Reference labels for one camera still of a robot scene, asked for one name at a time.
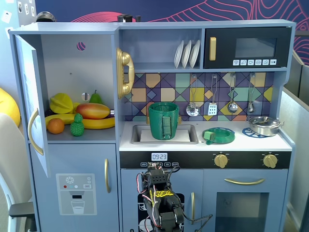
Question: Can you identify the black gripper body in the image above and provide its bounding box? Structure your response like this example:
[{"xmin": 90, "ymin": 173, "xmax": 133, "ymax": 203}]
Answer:
[{"xmin": 144, "ymin": 165, "xmax": 173, "ymax": 192}]

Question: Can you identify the green toy pineapple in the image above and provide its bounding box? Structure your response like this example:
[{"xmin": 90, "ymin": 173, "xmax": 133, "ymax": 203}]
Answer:
[{"xmin": 70, "ymin": 113, "xmax": 85, "ymax": 137}]

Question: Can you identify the green printed cup recipient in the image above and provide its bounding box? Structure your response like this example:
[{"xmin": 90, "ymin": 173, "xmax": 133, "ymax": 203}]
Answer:
[{"xmin": 148, "ymin": 102, "xmax": 180, "ymax": 141}]

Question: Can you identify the blue cabinet door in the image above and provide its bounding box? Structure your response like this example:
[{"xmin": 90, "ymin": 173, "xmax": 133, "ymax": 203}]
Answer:
[{"xmin": 14, "ymin": 35, "xmax": 51, "ymax": 178}]

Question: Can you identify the digital clock display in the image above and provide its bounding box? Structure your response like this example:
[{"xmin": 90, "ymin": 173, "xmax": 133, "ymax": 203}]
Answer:
[{"xmin": 151, "ymin": 152, "xmax": 169, "ymax": 162}]

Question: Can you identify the grey toy sink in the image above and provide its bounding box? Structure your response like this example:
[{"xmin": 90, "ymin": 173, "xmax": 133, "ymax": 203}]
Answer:
[{"xmin": 131, "ymin": 124, "xmax": 199, "ymax": 145}]

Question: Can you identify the blue oven door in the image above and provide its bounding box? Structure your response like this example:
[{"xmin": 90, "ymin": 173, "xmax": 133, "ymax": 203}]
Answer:
[{"xmin": 202, "ymin": 169, "xmax": 289, "ymax": 232}]

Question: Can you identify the gold stove knob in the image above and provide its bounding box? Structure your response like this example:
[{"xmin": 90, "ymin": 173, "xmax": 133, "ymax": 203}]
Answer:
[
  {"xmin": 263, "ymin": 153, "xmax": 279, "ymax": 169},
  {"xmin": 214, "ymin": 153, "xmax": 229, "ymax": 169}
]

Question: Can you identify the metal skimmer spoon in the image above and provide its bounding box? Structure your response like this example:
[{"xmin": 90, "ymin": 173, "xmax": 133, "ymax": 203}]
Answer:
[{"xmin": 186, "ymin": 74, "xmax": 201, "ymax": 117}]

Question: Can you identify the green round lid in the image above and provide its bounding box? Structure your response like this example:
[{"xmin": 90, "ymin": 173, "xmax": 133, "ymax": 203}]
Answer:
[{"xmin": 202, "ymin": 127, "xmax": 236, "ymax": 146}]

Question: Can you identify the yellow toy banana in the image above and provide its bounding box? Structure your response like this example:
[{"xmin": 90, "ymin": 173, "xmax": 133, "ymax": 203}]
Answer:
[
  {"xmin": 80, "ymin": 116, "xmax": 116, "ymax": 130},
  {"xmin": 44, "ymin": 113, "xmax": 78, "ymax": 127}
]

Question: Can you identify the water dispenser sticker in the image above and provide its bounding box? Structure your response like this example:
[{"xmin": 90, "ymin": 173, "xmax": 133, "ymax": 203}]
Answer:
[{"xmin": 56, "ymin": 173, "xmax": 98, "ymax": 216}]

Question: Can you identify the metal slotted spatula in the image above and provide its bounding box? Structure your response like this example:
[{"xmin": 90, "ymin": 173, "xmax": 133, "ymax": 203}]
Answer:
[{"xmin": 208, "ymin": 74, "xmax": 218, "ymax": 116}]

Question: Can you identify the red yellow toy mango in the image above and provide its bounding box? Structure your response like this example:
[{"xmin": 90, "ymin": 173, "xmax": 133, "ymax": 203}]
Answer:
[{"xmin": 75, "ymin": 102, "xmax": 112, "ymax": 120}]

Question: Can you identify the blue round trivet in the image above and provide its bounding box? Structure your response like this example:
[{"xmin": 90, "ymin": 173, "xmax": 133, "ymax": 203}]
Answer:
[{"xmin": 241, "ymin": 127, "xmax": 271, "ymax": 139}]

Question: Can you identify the green toy pear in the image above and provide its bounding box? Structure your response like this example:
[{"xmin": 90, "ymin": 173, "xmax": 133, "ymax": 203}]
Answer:
[{"xmin": 89, "ymin": 89, "xmax": 103, "ymax": 105}]

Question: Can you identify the metal ladle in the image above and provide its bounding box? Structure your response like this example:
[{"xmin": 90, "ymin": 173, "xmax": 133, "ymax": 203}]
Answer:
[{"xmin": 227, "ymin": 73, "xmax": 239, "ymax": 114}]

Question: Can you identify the toy orange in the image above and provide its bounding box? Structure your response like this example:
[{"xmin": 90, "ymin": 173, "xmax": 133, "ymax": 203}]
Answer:
[{"xmin": 46, "ymin": 117, "xmax": 66, "ymax": 135}]

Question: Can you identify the steel toy pot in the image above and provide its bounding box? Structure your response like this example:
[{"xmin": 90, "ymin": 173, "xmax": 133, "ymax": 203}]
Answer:
[{"xmin": 246, "ymin": 118, "xmax": 285, "ymax": 137}]

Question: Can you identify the small metal spoon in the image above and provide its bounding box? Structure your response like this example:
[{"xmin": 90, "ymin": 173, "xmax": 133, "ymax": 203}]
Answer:
[{"xmin": 247, "ymin": 72, "xmax": 256, "ymax": 114}]

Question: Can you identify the steel pot lid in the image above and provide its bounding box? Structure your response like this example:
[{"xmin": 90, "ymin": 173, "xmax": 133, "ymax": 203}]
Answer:
[{"xmin": 248, "ymin": 116, "xmax": 282, "ymax": 127}]

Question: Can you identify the yellow toy starfruit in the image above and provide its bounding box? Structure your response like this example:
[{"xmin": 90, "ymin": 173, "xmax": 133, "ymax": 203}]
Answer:
[{"xmin": 49, "ymin": 92, "xmax": 74, "ymax": 115}]

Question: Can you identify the gold toy telephone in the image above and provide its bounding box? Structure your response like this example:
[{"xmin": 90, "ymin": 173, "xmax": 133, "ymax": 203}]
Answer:
[{"xmin": 115, "ymin": 47, "xmax": 135, "ymax": 100}]

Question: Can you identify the white toy plate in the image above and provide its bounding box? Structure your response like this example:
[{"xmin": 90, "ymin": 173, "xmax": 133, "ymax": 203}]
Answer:
[
  {"xmin": 174, "ymin": 40, "xmax": 185, "ymax": 69},
  {"xmin": 181, "ymin": 40, "xmax": 193, "ymax": 69},
  {"xmin": 188, "ymin": 39, "xmax": 201, "ymax": 69}
]

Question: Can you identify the blue toy kitchen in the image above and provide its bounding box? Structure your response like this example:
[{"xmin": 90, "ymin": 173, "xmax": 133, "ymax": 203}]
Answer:
[{"xmin": 8, "ymin": 19, "xmax": 297, "ymax": 232}]

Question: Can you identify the white office chair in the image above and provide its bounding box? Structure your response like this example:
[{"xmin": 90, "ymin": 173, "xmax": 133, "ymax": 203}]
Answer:
[{"xmin": 0, "ymin": 112, "xmax": 36, "ymax": 232}]

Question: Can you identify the black toy microwave door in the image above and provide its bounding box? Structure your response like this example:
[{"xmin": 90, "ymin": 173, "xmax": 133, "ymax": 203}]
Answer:
[{"xmin": 203, "ymin": 27, "xmax": 292, "ymax": 70}]

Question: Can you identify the yellow bean bag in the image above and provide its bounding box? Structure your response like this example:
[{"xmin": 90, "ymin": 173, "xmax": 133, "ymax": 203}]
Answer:
[{"xmin": 0, "ymin": 87, "xmax": 21, "ymax": 128}]

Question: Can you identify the metal bowl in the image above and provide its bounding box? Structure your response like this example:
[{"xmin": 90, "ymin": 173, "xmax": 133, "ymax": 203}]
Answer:
[{"xmin": 36, "ymin": 10, "xmax": 57, "ymax": 23}]

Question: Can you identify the red white black cable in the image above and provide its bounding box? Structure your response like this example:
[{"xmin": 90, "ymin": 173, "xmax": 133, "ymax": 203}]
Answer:
[{"xmin": 136, "ymin": 172, "xmax": 145, "ymax": 194}]

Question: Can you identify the gold straight cabinet handle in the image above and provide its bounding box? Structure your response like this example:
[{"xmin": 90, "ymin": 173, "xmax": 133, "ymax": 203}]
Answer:
[
  {"xmin": 104, "ymin": 158, "xmax": 112, "ymax": 194},
  {"xmin": 191, "ymin": 191, "xmax": 196, "ymax": 226}
]

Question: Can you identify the gold oven handle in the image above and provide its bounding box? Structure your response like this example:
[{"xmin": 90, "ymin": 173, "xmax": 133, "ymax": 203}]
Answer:
[{"xmin": 224, "ymin": 177, "xmax": 266, "ymax": 186}]

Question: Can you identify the gold curved door handle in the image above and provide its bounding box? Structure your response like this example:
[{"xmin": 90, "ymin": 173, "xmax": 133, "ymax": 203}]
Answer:
[{"xmin": 27, "ymin": 107, "xmax": 44, "ymax": 156}]

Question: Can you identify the gold microwave handle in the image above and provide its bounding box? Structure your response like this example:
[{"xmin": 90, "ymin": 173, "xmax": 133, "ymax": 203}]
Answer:
[{"xmin": 209, "ymin": 36, "xmax": 217, "ymax": 61}]

